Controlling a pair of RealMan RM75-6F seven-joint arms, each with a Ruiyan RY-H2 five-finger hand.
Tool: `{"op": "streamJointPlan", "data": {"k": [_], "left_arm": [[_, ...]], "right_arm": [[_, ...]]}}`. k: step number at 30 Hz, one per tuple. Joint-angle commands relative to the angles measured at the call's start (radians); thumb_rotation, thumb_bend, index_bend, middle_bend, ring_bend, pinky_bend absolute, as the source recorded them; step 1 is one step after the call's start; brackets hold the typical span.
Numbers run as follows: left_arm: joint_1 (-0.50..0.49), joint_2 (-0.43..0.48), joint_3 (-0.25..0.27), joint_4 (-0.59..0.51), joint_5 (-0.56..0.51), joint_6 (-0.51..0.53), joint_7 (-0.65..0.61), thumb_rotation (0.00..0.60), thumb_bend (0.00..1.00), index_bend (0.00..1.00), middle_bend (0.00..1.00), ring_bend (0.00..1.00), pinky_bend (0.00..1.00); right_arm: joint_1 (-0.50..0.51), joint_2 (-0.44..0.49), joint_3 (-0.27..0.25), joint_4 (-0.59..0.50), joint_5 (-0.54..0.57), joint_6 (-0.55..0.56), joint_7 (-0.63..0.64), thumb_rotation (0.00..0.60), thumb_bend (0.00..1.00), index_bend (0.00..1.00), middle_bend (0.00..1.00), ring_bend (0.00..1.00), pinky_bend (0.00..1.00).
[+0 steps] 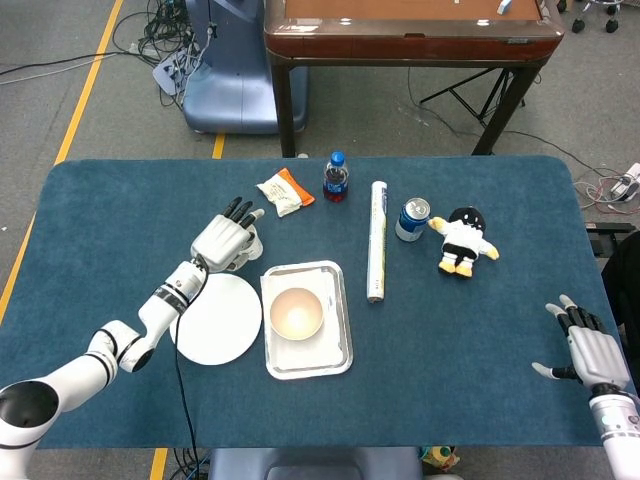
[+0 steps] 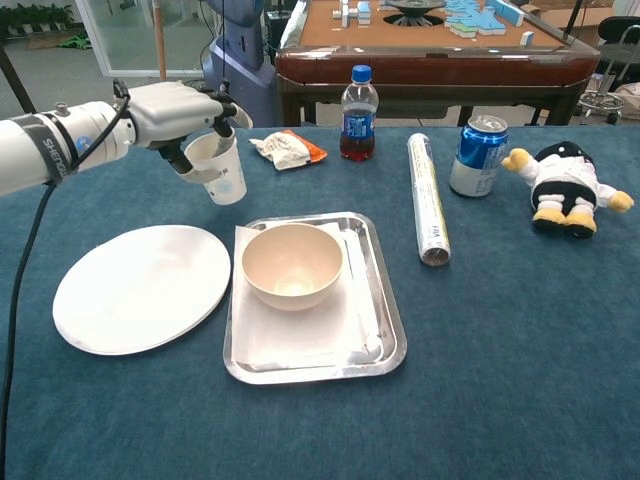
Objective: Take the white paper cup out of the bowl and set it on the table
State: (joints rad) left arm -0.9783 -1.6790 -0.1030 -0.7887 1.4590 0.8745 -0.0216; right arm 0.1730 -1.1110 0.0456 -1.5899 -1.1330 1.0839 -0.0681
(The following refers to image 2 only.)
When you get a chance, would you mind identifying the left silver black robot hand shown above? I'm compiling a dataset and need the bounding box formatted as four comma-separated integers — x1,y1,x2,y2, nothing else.
119,81,254,185

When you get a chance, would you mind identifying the white paper cup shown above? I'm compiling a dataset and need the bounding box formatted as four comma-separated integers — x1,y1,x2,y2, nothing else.
183,130,248,206

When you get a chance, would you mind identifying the wooden pole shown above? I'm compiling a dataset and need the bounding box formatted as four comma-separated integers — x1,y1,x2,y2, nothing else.
152,0,170,82

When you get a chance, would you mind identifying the blue grey machine base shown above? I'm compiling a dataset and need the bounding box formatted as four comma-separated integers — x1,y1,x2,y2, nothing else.
201,0,277,128

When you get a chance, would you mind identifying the white orange snack packet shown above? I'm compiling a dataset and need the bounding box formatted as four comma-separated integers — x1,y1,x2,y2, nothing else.
248,129,329,172

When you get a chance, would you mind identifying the black slanted table leg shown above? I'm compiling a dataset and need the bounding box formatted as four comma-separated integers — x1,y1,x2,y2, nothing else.
0,44,39,115

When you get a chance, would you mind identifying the row of potted plants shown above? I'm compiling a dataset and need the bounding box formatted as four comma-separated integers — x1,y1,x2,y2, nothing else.
0,2,76,36

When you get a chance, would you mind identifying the white round plate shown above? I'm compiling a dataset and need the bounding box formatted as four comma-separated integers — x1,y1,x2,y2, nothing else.
51,224,233,357

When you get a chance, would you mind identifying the cola bottle blue cap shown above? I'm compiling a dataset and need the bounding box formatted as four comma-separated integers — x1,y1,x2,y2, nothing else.
339,64,378,163

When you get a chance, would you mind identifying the beige bowl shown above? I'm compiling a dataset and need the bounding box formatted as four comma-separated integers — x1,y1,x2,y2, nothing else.
241,222,345,312

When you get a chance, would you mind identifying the white paper tray liner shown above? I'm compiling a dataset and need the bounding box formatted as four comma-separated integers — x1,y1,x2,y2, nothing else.
230,223,372,372

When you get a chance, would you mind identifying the brown mahjong table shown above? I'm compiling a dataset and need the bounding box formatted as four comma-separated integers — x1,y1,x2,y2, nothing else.
274,0,601,127

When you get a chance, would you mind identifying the black mahjong table centre dome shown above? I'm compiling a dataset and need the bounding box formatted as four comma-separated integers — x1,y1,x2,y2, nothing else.
383,0,447,26

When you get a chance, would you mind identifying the wrapped white plastic spoon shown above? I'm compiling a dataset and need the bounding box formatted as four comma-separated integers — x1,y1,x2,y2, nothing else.
342,234,384,354

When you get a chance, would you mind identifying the plastic wrap roll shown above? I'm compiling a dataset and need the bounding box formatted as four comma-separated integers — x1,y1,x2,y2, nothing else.
406,132,452,268

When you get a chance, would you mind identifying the shiny metal tray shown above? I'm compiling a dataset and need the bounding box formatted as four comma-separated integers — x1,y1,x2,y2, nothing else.
222,211,408,386

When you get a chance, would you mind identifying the blue white soda can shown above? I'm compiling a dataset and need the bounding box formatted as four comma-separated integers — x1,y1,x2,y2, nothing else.
448,114,510,199

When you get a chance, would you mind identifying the black white penguin plush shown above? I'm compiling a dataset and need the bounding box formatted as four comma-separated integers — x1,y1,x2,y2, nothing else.
501,140,635,240

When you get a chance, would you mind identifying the blue table cloth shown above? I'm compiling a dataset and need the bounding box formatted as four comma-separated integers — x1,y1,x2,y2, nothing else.
0,125,640,480

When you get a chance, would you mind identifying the black swivel stool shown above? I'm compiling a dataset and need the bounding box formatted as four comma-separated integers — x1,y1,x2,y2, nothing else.
579,15,640,126

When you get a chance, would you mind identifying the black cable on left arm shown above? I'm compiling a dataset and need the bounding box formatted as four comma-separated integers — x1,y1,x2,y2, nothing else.
0,78,132,451

